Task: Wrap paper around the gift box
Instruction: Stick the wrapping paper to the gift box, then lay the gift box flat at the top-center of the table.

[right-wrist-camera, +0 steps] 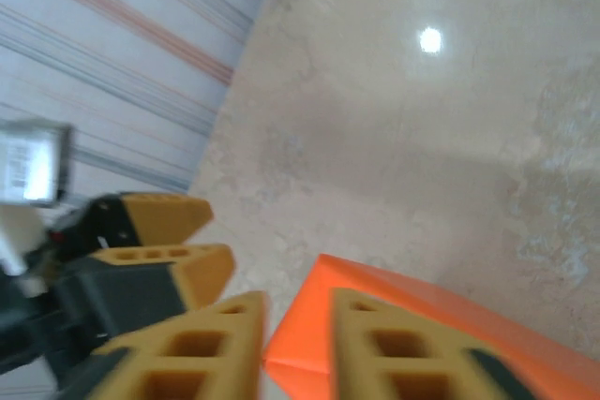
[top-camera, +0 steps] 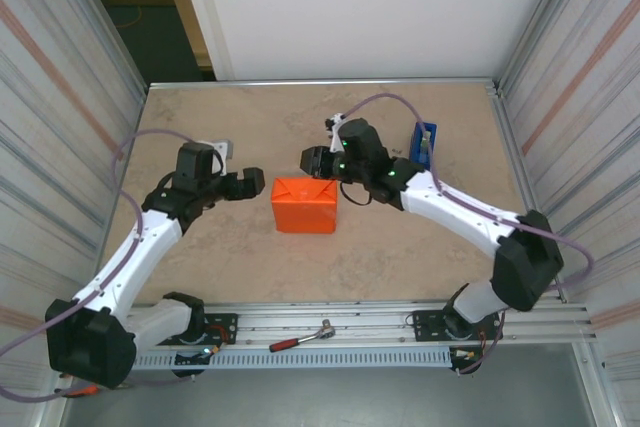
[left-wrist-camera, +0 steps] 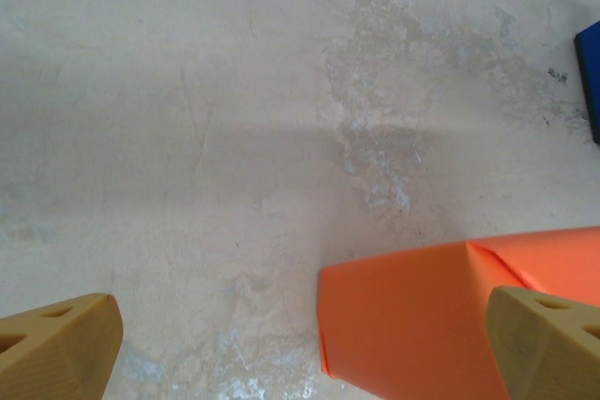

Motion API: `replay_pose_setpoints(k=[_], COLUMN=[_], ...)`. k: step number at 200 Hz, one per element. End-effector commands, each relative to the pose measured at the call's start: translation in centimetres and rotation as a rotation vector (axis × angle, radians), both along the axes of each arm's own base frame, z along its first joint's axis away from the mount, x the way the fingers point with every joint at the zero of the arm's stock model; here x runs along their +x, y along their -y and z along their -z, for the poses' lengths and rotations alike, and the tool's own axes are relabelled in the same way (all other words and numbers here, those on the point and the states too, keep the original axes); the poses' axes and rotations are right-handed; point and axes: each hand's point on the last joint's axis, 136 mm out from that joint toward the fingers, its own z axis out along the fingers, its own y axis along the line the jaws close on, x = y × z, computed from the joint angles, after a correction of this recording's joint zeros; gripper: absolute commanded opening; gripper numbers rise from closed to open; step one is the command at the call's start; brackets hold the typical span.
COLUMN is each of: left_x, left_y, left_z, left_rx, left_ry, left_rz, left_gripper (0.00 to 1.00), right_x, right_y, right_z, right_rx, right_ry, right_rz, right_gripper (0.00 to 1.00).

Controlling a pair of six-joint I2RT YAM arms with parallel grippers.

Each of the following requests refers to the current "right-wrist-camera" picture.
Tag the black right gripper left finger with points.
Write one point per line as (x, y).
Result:
(197, 362)

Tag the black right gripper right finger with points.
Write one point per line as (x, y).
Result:
(408, 362)

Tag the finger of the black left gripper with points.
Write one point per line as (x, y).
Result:
(159, 219)
(154, 287)

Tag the orange wrapping paper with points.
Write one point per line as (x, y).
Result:
(422, 299)

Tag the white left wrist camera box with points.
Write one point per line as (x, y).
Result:
(28, 161)

